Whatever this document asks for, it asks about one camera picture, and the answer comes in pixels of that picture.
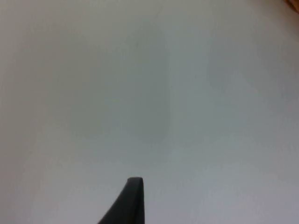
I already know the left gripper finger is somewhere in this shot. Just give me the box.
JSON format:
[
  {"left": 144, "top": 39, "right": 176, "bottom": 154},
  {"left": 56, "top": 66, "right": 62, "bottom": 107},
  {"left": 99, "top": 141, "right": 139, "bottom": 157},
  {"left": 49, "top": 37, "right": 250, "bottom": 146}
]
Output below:
[{"left": 97, "top": 177, "right": 145, "bottom": 224}]

